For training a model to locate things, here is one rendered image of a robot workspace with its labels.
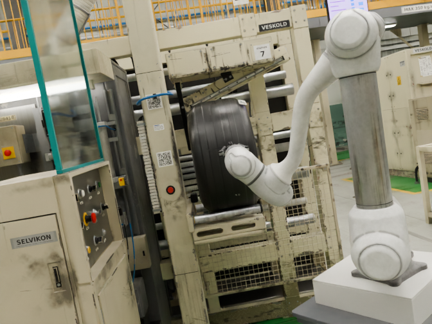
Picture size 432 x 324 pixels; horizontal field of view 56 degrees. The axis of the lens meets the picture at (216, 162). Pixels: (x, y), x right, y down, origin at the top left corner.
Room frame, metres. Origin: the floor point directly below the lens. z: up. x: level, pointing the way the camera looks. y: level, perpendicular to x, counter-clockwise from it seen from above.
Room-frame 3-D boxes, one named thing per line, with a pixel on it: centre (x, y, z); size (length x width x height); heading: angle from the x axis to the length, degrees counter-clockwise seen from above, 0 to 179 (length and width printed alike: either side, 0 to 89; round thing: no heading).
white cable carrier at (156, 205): (2.07, 0.34, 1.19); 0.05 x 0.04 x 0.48; 1
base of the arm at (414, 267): (1.35, -0.53, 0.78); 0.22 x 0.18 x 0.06; 120
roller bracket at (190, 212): (2.12, 0.17, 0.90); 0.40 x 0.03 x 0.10; 1
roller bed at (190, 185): (2.50, 0.22, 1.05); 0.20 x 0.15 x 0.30; 91
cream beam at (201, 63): (2.42, -0.13, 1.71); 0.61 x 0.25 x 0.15; 91
